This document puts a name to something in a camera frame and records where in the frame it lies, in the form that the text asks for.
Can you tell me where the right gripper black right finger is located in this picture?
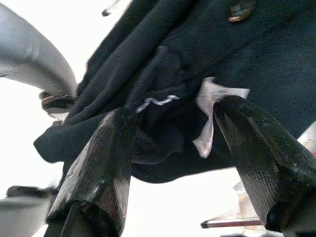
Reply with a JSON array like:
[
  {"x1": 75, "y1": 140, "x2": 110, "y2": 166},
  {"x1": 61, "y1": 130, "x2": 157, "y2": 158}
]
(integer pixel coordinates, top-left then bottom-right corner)
[{"x1": 213, "y1": 95, "x2": 316, "y2": 237}]

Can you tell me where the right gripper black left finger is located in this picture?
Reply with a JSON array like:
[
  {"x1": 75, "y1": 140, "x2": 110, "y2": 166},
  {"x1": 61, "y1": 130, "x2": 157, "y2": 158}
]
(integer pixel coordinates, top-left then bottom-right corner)
[{"x1": 44, "y1": 107, "x2": 138, "y2": 237}]

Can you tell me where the black sweater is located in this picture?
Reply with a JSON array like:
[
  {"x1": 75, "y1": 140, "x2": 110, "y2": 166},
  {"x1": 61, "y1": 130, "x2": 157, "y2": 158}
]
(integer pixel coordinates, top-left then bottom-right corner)
[{"x1": 33, "y1": 0, "x2": 316, "y2": 185}]

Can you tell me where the pink marble folding table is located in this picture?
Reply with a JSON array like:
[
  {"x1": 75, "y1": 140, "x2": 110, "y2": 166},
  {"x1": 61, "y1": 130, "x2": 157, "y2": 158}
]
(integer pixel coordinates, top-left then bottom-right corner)
[{"x1": 200, "y1": 181, "x2": 265, "y2": 229}]

